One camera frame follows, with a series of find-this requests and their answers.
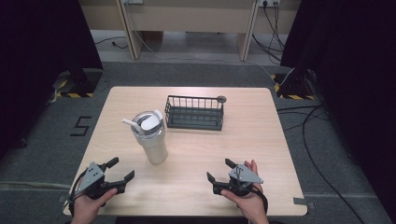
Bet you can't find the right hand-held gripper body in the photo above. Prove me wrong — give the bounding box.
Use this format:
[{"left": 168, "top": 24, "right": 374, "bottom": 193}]
[{"left": 213, "top": 163, "right": 264, "bottom": 198}]

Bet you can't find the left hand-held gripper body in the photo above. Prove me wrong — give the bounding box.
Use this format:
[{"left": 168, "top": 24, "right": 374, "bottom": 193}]
[{"left": 74, "top": 161, "right": 120, "bottom": 201}]

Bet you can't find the person's left hand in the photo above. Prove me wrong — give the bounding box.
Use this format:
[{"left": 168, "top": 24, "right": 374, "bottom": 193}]
[{"left": 72, "top": 188, "right": 120, "bottom": 219}]

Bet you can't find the person's right hand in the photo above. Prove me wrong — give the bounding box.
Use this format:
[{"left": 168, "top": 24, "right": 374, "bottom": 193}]
[{"left": 219, "top": 159, "right": 269, "bottom": 220}]

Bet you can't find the white tumbler with straw lid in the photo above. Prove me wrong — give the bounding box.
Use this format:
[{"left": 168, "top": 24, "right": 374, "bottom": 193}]
[{"left": 120, "top": 109, "right": 169, "bottom": 165}]

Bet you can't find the black stand base striped tape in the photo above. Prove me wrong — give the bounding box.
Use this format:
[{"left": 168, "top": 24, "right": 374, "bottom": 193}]
[
  {"left": 270, "top": 69, "right": 318, "bottom": 102},
  {"left": 51, "top": 68, "right": 104, "bottom": 99}
]

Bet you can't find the black curtain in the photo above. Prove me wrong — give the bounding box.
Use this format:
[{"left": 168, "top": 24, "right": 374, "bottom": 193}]
[
  {"left": 0, "top": 0, "right": 104, "bottom": 161},
  {"left": 279, "top": 0, "right": 396, "bottom": 217}
]

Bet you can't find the beige wooden desk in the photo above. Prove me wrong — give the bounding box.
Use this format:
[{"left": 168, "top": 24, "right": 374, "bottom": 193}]
[{"left": 78, "top": 0, "right": 302, "bottom": 62}]

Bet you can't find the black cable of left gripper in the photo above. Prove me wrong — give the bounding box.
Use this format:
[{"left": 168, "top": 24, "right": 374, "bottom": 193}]
[{"left": 66, "top": 169, "right": 91, "bottom": 217}]

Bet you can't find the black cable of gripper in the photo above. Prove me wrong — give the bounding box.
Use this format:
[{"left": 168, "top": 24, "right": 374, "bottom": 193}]
[
  {"left": 250, "top": 184, "right": 270, "bottom": 216},
  {"left": 66, "top": 169, "right": 91, "bottom": 217}
]

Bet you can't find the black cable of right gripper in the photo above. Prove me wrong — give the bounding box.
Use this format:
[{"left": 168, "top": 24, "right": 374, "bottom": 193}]
[{"left": 250, "top": 184, "right": 270, "bottom": 216}]

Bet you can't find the dark wire basket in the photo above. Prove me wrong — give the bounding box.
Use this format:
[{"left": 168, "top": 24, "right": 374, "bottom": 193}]
[{"left": 163, "top": 94, "right": 228, "bottom": 132}]

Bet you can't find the long black floor cable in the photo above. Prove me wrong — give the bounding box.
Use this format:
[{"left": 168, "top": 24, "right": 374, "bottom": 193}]
[{"left": 301, "top": 105, "right": 366, "bottom": 224}]

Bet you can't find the black floor cable with plug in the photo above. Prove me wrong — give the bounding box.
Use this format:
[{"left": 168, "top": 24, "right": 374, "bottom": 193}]
[{"left": 93, "top": 35, "right": 130, "bottom": 50}]

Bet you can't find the black cable bundle at socket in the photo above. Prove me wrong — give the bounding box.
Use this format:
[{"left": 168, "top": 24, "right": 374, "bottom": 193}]
[{"left": 250, "top": 1, "right": 286, "bottom": 65}]

